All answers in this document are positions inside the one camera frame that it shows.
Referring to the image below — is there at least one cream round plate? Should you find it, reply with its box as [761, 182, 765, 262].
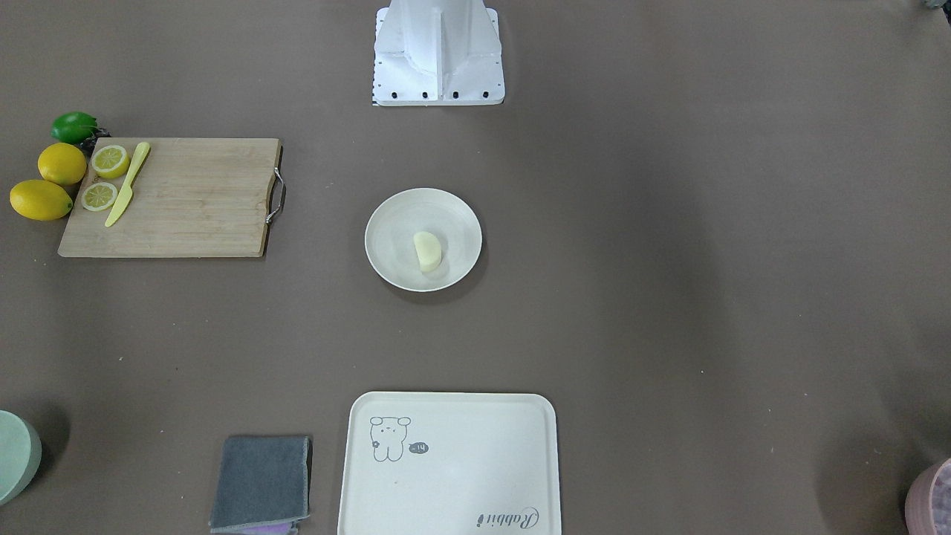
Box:
[366, 187, 483, 292]

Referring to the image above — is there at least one cream rabbit tray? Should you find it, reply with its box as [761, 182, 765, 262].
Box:
[337, 392, 562, 534]

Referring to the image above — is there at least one grey folded cloth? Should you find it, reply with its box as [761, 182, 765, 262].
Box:
[210, 435, 311, 534]

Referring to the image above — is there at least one bamboo cutting board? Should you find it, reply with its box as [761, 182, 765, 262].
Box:
[58, 137, 282, 258]

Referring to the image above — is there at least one yellow plastic knife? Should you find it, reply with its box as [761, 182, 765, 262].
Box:
[104, 142, 152, 227]

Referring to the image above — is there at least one lemon half near knife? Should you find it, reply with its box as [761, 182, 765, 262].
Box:
[91, 143, 132, 180]

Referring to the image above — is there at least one lemon half outer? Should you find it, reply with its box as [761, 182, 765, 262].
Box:
[78, 181, 119, 211]

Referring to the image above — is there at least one whole lemon near lime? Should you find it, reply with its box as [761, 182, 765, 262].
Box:
[37, 142, 88, 186]

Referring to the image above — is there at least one green lime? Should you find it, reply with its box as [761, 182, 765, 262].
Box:
[50, 111, 99, 145]

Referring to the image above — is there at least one whole lemon outer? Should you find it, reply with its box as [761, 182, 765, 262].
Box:
[9, 180, 74, 222]

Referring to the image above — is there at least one mint green bowl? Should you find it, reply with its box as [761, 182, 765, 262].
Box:
[1, 410, 43, 505]

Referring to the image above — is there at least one pink bowl with ice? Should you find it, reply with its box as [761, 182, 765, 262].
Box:
[904, 459, 950, 534]

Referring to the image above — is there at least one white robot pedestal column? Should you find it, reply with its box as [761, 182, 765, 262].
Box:
[371, 1, 506, 106]

